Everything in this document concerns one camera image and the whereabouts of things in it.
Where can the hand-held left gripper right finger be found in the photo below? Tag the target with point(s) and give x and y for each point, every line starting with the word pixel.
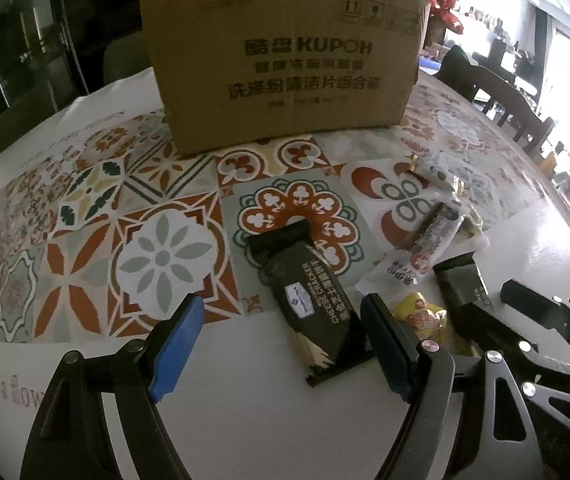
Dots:
pixel 387 345

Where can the clear wrapped candy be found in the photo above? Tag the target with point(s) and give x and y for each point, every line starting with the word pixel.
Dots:
pixel 435 172
pixel 465 210

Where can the dark glass sliding door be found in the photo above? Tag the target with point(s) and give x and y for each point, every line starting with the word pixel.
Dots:
pixel 40 25

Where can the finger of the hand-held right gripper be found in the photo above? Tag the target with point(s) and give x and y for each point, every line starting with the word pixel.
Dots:
pixel 530 300
pixel 500 327

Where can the white snack packet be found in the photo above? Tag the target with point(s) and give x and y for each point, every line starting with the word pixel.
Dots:
pixel 405 270

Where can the yellow orange candy packet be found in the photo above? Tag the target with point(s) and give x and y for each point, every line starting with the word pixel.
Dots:
pixel 422 317

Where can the black cracker packet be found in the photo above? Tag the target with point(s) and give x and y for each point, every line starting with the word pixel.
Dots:
pixel 462 280
pixel 310 305

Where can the dark wooden chair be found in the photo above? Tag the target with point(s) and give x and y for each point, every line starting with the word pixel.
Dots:
pixel 510 100

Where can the dark silver snack packet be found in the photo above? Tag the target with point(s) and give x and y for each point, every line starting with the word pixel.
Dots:
pixel 432 232

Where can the brown cardboard box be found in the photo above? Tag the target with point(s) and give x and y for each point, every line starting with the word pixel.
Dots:
pixel 285 85

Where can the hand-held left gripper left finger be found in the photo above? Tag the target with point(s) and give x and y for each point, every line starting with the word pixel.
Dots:
pixel 177 350

